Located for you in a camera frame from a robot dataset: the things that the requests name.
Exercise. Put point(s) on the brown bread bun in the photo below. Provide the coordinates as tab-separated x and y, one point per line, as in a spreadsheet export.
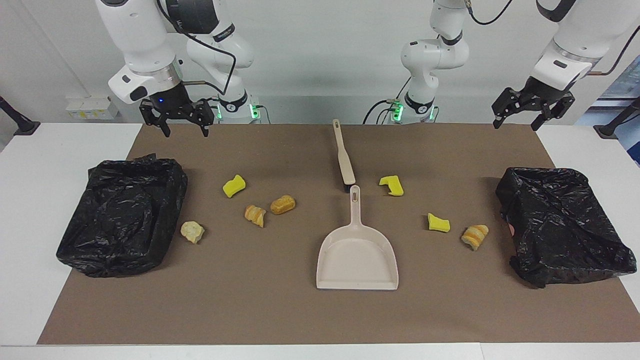
282	204

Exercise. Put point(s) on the black stand base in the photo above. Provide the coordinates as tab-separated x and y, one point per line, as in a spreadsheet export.
607	131
25	127

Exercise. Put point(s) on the notched yellow sponge piece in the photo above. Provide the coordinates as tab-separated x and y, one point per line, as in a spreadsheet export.
394	186

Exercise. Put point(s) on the beige plastic dustpan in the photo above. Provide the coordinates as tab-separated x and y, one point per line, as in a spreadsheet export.
357	260

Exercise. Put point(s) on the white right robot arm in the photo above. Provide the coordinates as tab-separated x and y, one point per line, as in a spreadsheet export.
140	35

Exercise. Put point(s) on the black bag lined bin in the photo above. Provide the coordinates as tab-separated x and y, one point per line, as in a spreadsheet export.
560	225
120	220

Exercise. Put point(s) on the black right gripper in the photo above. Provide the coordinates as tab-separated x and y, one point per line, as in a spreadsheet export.
172	102

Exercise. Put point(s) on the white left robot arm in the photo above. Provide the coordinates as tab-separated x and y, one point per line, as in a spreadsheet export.
435	55

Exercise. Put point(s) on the striped croissant bread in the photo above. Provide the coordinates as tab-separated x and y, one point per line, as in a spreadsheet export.
475	236

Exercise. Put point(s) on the brown table mat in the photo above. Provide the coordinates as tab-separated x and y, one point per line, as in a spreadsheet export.
300	310

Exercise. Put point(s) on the beige hand brush black bristles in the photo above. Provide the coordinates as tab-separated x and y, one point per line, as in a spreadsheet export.
345	165

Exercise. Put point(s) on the pale bread chunk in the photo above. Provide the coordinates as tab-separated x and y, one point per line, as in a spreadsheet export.
192	232

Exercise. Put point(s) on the white power strip box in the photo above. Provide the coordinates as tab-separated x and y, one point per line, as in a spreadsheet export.
92	107

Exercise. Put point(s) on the orange striped croissant piece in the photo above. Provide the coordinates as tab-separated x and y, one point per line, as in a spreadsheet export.
255	215

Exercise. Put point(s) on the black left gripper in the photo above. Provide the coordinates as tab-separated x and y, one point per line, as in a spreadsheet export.
542	92

